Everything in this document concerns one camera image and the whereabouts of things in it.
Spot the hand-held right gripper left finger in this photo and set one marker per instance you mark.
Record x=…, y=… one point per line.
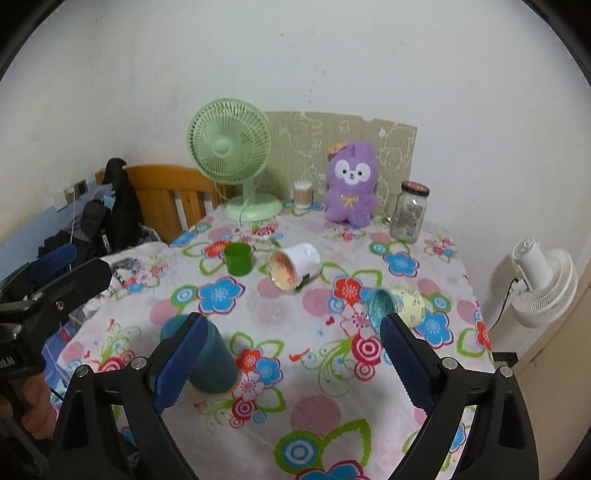
x=181, y=357

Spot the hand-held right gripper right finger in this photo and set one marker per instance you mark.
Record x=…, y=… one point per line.
x=406, y=364

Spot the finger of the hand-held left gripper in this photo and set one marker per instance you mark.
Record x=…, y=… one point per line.
x=76, y=282
x=59, y=256

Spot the teal cup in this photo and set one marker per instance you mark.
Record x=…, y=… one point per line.
x=217, y=364

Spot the yellow cup with blue inside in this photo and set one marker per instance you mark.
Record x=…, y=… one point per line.
x=408, y=304

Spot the small green cup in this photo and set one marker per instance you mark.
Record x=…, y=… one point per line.
x=238, y=261

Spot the white paper cup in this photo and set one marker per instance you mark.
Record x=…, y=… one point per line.
x=300, y=261

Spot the person's left hand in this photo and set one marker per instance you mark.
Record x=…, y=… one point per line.
x=39, y=406

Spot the dark clothes pile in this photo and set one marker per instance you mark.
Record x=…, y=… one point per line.
x=51, y=244

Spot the blue checked cloth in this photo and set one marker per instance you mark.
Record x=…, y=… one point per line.
x=57, y=341

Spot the white printed cloth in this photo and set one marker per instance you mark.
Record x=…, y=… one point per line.
x=138, y=272

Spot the black bag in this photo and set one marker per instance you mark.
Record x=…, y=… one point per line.
x=120, y=217

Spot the floral tablecloth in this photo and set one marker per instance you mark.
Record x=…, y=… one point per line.
x=286, y=327

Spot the wooden chair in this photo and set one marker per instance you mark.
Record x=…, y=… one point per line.
x=157, y=184

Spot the glass jar with lid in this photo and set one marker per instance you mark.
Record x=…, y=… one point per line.
x=408, y=217

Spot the white fan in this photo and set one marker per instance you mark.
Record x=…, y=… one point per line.
x=545, y=295

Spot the purple plush toy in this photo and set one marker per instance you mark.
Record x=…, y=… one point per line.
x=351, y=196

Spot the green desk fan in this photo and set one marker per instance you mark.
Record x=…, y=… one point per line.
x=222, y=147

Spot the cotton swab container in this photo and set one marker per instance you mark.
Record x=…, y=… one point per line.
x=303, y=196

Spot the printed cardboard panel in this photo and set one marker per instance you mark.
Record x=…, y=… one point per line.
x=295, y=147

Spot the wall socket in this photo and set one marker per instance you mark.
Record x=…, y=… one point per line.
x=69, y=196

